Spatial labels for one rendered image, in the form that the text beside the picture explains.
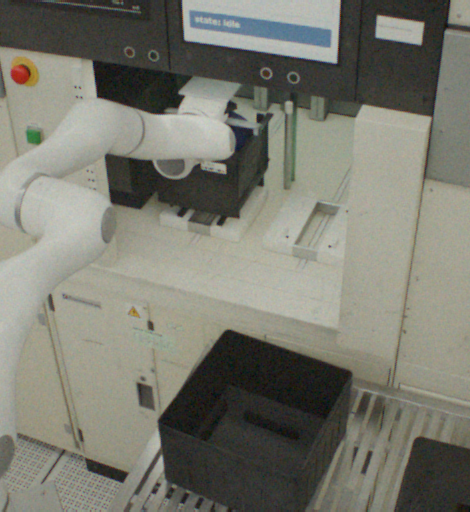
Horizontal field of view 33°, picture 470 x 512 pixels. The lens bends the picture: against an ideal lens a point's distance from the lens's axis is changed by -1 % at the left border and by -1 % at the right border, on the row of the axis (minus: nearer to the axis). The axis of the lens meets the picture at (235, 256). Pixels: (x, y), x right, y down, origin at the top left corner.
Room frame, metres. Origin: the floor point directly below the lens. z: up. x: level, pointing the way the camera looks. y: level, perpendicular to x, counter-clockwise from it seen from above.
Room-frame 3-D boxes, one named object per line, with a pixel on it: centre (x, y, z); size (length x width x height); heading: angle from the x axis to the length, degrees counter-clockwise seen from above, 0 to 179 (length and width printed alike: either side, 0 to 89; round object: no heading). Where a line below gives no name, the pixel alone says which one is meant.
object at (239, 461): (0.99, -0.04, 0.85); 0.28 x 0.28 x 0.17; 62
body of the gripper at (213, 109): (1.59, 0.07, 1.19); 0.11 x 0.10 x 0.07; 164
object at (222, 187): (1.67, 0.05, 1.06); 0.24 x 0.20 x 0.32; 68
